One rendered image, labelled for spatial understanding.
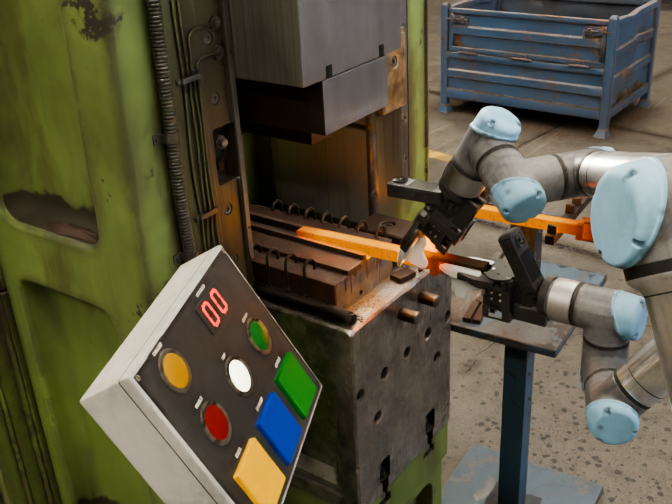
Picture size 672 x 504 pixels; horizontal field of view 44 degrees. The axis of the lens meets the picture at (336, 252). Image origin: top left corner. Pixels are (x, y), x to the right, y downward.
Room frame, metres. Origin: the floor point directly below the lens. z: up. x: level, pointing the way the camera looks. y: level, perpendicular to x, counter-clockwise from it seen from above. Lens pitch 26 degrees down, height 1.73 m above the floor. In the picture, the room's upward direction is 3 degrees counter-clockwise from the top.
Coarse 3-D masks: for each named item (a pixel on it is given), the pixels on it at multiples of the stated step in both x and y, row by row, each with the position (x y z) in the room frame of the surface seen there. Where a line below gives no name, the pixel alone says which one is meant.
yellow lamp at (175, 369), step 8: (168, 360) 0.84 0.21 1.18; (176, 360) 0.85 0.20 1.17; (168, 368) 0.83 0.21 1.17; (176, 368) 0.84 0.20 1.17; (184, 368) 0.86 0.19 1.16; (168, 376) 0.83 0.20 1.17; (176, 376) 0.83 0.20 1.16; (184, 376) 0.85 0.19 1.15; (176, 384) 0.83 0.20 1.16; (184, 384) 0.84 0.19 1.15
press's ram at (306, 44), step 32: (256, 0) 1.38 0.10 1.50; (288, 0) 1.34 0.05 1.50; (320, 0) 1.37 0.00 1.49; (352, 0) 1.44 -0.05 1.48; (384, 0) 1.52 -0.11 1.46; (256, 32) 1.38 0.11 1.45; (288, 32) 1.34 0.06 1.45; (320, 32) 1.37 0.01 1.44; (352, 32) 1.44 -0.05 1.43; (384, 32) 1.52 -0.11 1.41; (256, 64) 1.39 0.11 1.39; (288, 64) 1.34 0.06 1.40; (320, 64) 1.37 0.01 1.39; (352, 64) 1.44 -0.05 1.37
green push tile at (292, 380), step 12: (288, 360) 1.04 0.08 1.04; (288, 372) 1.02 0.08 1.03; (300, 372) 1.04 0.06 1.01; (276, 384) 0.99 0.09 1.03; (288, 384) 1.00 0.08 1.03; (300, 384) 1.02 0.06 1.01; (312, 384) 1.05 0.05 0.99; (288, 396) 0.98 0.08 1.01; (300, 396) 1.00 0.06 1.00; (312, 396) 1.03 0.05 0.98; (300, 408) 0.98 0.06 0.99
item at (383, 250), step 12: (300, 228) 1.57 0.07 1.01; (312, 228) 1.56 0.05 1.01; (324, 240) 1.52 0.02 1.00; (336, 240) 1.50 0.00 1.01; (348, 240) 1.49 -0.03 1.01; (360, 240) 1.48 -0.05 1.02; (372, 240) 1.47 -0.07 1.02; (372, 252) 1.45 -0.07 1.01; (384, 252) 1.43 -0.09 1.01; (396, 252) 1.41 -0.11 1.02; (432, 252) 1.40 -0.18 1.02; (408, 264) 1.40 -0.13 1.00; (432, 264) 1.36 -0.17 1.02; (456, 264) 1.34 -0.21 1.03; (468, 264) 1.32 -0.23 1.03; (480, 264) 1.32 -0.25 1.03
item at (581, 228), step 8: (488, 208) 1.70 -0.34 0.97; (496, 208) 1.70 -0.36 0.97; (480, 216) 1.70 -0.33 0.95; (488, 216) 1.69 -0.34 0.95; (496, 216) 1.68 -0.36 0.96; (536, 216) 1.65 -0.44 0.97; (544, 216) 1.64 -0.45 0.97; (552, 216) 1.64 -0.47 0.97; (520, 224) 1.65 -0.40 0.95; (528, 224) 1.64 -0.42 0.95; (536, 224) 1.63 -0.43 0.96; (544, 224) 1.63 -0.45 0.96; (560, 224) 1.61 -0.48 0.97; (568, 224) 1.60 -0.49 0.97; (576, 224) 1.60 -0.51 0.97; (584, 224) 1.59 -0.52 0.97; (560, 232) 1.61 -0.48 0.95; (568, 232) 1.60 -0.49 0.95; (576, 232) 1.58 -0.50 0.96; (584, 232) 1.59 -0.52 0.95; (584, 240) 1.58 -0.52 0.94; (592, 240) 1.57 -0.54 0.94
